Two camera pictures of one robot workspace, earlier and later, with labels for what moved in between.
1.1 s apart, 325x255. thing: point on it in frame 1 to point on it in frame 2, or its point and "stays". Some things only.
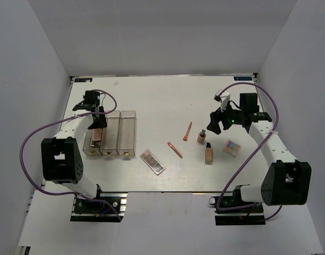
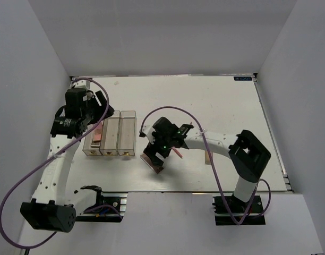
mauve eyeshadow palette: x=148 y=156 stays
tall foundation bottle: x=208 y=154 stays
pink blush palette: x=97 y=133 stays
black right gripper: x=215 y=118 to x=152 y=150
